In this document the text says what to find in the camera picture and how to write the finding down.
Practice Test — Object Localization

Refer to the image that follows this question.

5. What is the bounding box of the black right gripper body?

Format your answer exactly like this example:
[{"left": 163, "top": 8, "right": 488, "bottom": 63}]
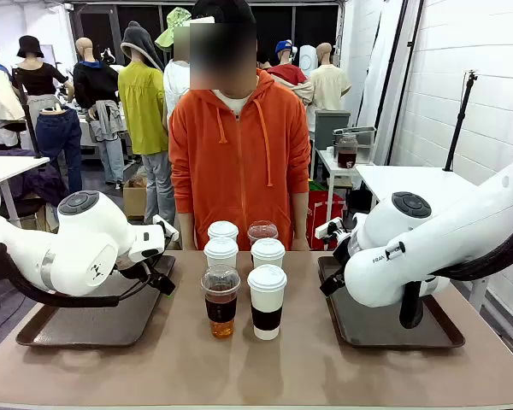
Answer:
[{"left": 333, "top": 237, "right": 357, "bottom": 274}]

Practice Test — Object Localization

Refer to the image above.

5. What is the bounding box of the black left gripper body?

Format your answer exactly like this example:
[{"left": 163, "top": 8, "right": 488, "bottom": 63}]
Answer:
[{"left": 130, "top": 255, "right": 162, "bottom": 278}]

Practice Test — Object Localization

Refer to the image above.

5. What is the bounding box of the white paper cup black sleeve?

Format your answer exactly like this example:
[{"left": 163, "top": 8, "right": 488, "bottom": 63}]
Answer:
[
  {"left": 203, "top": 237, "right": 239, "bottom": 270},
  {"left": 207, "top": 220, "right": 239, "bottom": 243},
  {"left": 251, "top": 237, "right": 286, "bottom": 270},
  {"left": 246, "top": 264, "right": 288, "bottom": 342}
]

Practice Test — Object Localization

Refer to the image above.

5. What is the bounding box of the clear plastic cup dark tea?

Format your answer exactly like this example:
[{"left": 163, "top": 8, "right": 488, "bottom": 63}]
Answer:
[{"left": 246, "top": 220, "right": 280, "bottom": 245}]

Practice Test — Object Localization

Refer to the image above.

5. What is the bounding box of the person's left forearm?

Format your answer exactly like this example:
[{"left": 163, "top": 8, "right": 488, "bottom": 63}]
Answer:
[{"left": 288, "top": 166, "right": 312, "bottom": 234}]

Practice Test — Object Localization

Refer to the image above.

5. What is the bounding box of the person's right forearm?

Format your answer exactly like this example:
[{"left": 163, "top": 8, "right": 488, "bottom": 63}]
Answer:
[{"left": 169, "top": 170, "right": 197, "bottom": 230}]

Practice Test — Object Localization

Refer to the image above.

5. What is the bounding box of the dark brown serving tray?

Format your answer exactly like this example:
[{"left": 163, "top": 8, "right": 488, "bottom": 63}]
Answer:
[
  {"left": 317, "top": 255, "right": 466, "bottom": 350},
  {"left": 15, "top": 255, "right": 177, "bottom": 349}
]

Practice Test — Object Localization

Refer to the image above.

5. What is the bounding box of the person's right hand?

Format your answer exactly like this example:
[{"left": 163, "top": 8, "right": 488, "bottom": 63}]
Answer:
[{"left": 178, "top": 225, "right": 197, "bottom": 252}]

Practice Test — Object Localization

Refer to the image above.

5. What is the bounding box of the red shopping bag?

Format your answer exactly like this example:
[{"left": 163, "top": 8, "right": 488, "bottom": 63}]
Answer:
[{"left": 306, "top": 190, "right": 347, "bottom": 251}]

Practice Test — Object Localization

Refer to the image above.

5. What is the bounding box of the clear plastic cup amber tea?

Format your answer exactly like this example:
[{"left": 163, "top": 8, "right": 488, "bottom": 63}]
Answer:
[{"left": 200, "top": 263, "right": 242, "bottom": 340}]

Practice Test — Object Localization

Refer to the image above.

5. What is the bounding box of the cardboard box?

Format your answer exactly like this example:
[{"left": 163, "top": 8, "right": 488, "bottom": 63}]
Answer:
[{"left": 122, "top": 177, "right": 149, "bottom": 221}]

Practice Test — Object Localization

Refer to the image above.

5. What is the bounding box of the small white side table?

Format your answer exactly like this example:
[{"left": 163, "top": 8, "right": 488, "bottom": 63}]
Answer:
[{"left": 315, "top": 147, "right": 375, "bottom": 210}]

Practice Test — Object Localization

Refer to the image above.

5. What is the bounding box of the large white table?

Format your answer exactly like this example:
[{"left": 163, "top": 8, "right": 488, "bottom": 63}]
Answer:
[{"left": 355, "top": 165, "right": 480, "bottom": 214}]

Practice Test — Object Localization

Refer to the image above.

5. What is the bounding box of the glass jar with dark liquid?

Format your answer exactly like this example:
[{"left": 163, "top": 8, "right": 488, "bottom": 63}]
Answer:
[{"left": 336, "top": 132, "right": 359, "bottom": 170}]

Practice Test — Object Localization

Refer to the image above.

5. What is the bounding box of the grey metal cabinet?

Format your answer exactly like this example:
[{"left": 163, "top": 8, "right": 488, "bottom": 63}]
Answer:
[{"left": 314, "top": 109, "right": 351, "bottom": 150}]

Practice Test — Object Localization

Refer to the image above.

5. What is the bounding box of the person in orange hoodie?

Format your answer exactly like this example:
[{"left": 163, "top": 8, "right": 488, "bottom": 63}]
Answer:
[{"left": 168, "top": 0, "right": 312, "bottom": 252}]

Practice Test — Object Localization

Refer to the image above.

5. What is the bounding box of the mannequin in yellow-green shirt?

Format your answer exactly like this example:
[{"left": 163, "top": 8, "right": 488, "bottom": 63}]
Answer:
[{"left": 117, "top": 20, "right": 176, "bottom": 226}]

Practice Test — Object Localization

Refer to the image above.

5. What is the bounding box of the blue jeans half mannequin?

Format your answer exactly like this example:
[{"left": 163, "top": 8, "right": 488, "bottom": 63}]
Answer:
[{"left": 36, "top": 106, "right": 83, "bottom": 193}]

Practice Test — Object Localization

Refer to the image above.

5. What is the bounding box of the white desk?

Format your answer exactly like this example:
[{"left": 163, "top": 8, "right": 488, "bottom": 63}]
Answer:
[{"left": 0, "top": 155, "right": 51, "bottom": 227}]

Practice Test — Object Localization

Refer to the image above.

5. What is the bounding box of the black tripod stand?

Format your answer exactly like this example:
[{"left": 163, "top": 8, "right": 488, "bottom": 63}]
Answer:
[{"left": 443, "top": 70, "right": 480, "bottom": 173}]

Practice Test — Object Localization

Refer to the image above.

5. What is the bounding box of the mannequin in cream shirt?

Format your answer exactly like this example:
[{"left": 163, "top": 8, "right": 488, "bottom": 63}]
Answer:
[{"left": 310, "top": 42, "right": 352, "bottom": 112}]

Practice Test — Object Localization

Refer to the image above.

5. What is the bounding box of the black leaning pole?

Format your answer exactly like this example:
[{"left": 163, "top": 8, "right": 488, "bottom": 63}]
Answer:
[
  {"left": 374, "top": 0, "right": 410, "bottom": 161},
  {"left": 386, "top": 0, "right": 424, "bottom": 166}
]

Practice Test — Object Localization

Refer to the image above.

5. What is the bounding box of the person in white shirt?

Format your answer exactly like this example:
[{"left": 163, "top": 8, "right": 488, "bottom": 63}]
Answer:
[{"left": 156, "top": 6, "right": 193, "bottom": 125}]

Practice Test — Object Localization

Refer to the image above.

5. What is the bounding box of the mannequin in black jacket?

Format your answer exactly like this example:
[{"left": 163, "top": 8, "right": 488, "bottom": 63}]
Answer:
[{"left": 72, "top": 37, "right": 127, "bottom": 185}]

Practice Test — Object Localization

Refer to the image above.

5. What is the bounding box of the mannequin in red shirt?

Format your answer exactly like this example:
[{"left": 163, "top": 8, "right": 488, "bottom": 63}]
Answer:
[{"left": 267, "top": 40, "right": 315, "bottom": 108}]

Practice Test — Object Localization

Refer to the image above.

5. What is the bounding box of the white round device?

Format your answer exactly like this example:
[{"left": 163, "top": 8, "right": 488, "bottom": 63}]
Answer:
[{"left": 298, "top": 44, "right": 319, "bottom": 77}]

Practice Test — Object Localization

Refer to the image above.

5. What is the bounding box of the mannequin in black top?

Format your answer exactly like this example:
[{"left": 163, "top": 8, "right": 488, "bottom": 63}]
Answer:
[{"left": 11, "top": 36, "right": 76, "bottom": 129}]

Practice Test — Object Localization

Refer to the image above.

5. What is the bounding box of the grey hooded hat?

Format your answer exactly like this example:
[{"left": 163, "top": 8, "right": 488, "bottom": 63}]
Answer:
[{"left": 120, "top": 20, "right": 166, "bottom": 72}]

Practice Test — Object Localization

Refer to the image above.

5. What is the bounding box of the green checked sun hat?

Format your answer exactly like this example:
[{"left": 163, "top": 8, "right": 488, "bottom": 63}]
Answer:
[{"left": 155, "top": 6, "right": 193, "bottom": 52}]

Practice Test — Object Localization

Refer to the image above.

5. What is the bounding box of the black bucket hat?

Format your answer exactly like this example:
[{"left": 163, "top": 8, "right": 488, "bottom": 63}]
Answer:
[{"left": 15, "top": 35, "right": 45, "bottom": 59}]

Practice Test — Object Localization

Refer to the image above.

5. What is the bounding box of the black cap with white tag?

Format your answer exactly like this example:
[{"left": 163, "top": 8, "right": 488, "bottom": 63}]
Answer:
[{"left": 191, "top": 0, "right": 257, "bottom": 26}]

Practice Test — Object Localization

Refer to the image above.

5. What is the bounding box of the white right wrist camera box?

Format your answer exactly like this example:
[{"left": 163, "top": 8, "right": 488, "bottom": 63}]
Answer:
[{"left": 315, "top": 216, "right": 347, "bottom": 241}]

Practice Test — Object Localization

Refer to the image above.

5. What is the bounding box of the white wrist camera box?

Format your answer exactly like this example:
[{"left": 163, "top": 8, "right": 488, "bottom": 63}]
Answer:
[
  {"left": 315, "top": 216, "right": 347, "bottom": 241},
  {"left": 152, "top": 214, "right": 180, "bottom": 243}
]

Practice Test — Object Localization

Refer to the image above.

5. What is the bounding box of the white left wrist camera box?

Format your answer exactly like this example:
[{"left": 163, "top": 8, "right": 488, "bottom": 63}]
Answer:
[{"left": 152, "top": 214, "right": 180, "bottom": 243}]

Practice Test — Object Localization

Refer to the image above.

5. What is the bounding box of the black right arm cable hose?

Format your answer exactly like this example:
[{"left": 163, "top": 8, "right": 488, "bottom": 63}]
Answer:
[{"left": 399, "top": 217, "right": 513, "bottom": 330}]

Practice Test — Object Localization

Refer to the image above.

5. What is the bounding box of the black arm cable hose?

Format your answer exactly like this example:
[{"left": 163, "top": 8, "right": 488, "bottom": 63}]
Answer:
[
  {"left": 0, "top": 243, "right": 174, "bottom": 308},
  {"left": 399, "top": 217, "right": 513, "bottom": 330}
]

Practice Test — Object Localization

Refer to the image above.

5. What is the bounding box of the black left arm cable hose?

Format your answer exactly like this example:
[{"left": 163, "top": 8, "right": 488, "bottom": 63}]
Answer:
[{"left": 0, "top": 243, "right": 174, "bottom": 308}]

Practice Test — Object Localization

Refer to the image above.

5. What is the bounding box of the metal wire basket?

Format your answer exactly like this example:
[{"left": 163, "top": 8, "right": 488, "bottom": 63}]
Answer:
[{"left": 333, "top": 126, "right": 377, "bottom": 150}]

